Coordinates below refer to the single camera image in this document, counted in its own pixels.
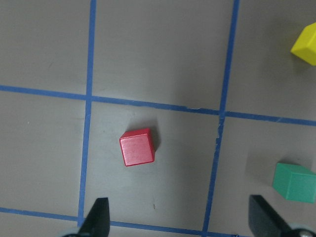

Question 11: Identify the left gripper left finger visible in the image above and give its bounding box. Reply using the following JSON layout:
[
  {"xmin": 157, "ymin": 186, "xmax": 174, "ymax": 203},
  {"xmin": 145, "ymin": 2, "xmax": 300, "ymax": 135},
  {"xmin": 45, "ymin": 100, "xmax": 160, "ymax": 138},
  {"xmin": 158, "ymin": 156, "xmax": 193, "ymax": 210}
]
[{"xmin": 78, "ymin": 197, "xmax": 110, "ymax": 237}]

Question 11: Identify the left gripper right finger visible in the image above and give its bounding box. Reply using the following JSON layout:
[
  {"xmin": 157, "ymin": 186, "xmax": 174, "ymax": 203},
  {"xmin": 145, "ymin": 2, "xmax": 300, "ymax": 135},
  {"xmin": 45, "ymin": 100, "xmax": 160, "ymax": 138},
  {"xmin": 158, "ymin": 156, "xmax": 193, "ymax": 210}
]
[{"xmin": 248, "ymin": 195, "xmax": 292, "ymax": 237}]

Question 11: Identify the red wooden block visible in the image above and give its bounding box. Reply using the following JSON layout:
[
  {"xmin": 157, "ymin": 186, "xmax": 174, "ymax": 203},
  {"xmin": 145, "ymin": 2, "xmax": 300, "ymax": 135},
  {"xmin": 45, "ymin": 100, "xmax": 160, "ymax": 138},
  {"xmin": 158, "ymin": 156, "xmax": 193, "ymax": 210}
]
[{"xmin": 119, "ymin": 128, "xmax": 155, "ymax": 167}]

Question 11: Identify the green wooden block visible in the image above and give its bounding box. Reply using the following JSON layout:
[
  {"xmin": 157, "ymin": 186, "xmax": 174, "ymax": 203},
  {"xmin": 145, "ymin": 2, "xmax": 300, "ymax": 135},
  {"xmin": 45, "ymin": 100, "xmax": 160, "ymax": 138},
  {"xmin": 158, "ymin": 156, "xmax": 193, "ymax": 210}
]
[{"xmin": 272, "ymin": 163, "xmax": 316, "ymax": 203}]

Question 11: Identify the yellow wooden block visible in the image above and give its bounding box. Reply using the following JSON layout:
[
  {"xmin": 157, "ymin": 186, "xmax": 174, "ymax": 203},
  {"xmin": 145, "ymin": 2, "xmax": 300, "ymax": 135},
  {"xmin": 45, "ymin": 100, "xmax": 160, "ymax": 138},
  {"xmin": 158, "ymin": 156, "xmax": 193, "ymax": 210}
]
[{"xmin": 290, "ymin": 23, "xmax": 316, "ymax": 66}]

